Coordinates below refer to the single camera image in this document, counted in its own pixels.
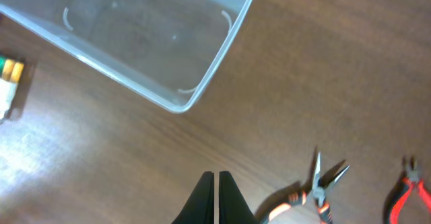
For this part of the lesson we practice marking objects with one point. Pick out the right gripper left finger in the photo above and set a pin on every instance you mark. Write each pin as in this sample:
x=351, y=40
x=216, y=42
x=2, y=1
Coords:
x=199, y=208

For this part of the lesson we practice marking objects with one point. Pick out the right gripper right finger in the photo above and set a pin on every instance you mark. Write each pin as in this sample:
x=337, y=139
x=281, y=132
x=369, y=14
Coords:
x=233, y=208

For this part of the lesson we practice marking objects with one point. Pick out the long nose pliers orange black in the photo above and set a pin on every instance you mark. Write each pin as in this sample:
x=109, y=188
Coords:
x=318, y=189

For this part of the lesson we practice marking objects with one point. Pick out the clear plastic container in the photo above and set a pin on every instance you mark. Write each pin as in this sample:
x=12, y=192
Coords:
x=164, y=50

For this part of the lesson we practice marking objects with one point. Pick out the red diagonal cutters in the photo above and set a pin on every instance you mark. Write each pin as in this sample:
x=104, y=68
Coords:
x=412, y=179

